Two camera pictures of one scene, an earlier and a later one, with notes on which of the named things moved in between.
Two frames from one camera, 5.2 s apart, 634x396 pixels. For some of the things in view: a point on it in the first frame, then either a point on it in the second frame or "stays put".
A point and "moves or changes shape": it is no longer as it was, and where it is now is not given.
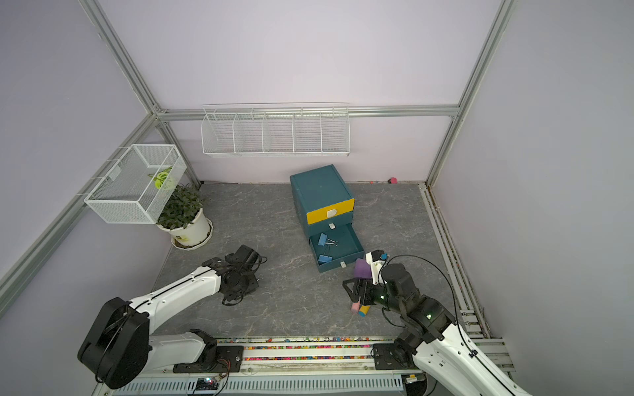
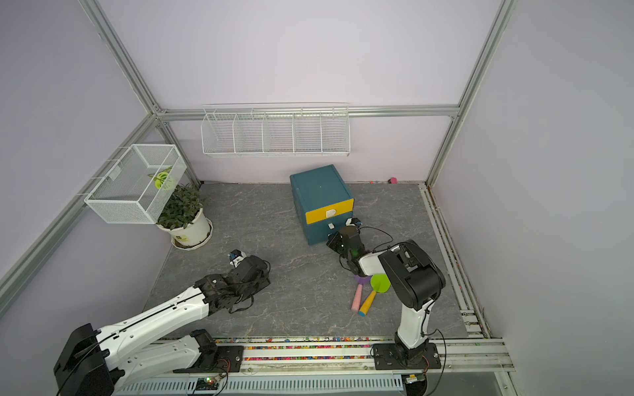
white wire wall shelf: x=276 y=129 stays put
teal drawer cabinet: x=326 y=207 stays put
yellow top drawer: x=330 y=211 stays put
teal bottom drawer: x=337 y=247 moves or changes shape
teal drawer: x=329 y=223 stays put
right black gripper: x=359 y=284 -> x=332 y=240
